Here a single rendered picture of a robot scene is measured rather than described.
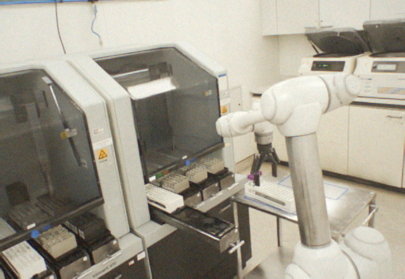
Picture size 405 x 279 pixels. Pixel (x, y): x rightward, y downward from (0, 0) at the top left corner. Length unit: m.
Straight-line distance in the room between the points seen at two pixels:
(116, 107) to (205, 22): 2.14
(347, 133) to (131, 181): 2.49
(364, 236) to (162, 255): 1.07
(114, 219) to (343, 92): 1.22
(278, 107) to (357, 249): 0.57
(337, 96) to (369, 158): 2.60
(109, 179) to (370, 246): 1.14
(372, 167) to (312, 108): 2.70
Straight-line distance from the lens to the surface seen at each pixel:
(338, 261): 1.28
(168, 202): 1.87
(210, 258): 2.31
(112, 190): 1.78
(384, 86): 3.55
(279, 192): 1.83
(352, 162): 3.86
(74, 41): 2.85
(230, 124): 1.61
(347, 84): 1.19
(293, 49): 4.60
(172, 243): 2.02
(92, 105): 1.65
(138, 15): 3.16
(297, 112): 1.11
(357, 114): 3.68
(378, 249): 1.37
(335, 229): 1.68
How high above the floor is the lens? 1.73
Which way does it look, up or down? 17 degrees down
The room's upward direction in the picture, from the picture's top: 6 degrees counter-clockwise
